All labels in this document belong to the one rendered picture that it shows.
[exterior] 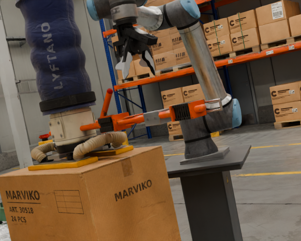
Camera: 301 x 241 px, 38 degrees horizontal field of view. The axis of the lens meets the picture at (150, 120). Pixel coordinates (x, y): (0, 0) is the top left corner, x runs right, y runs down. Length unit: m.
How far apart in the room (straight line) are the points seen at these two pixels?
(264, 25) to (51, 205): 7.76
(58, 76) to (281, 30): 7.47
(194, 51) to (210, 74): 0.15
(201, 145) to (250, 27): 6.96
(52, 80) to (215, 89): 0.91
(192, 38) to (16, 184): 1.06
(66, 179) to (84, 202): 0.11
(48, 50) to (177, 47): 8.34
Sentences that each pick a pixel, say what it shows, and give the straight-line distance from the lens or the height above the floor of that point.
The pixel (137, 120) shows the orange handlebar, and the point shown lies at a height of 1.07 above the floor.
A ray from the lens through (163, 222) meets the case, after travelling 1.70.
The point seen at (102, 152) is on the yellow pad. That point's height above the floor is 0.96.
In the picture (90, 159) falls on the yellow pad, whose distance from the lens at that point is 1.60.
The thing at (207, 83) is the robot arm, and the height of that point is 1.15.
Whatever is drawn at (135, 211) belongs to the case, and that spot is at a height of 0.75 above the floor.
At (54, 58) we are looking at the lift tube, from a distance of 1.69.
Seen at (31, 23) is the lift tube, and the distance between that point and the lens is 1.75.
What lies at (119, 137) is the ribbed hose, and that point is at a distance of 1.67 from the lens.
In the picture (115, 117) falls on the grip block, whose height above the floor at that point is 1.10.
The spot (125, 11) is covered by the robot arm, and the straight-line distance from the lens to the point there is 1.48.
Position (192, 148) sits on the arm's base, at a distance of 2.36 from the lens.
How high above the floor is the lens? 1.14
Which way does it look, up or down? 3 degrees down
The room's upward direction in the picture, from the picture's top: 11 degrees counter-clockwise
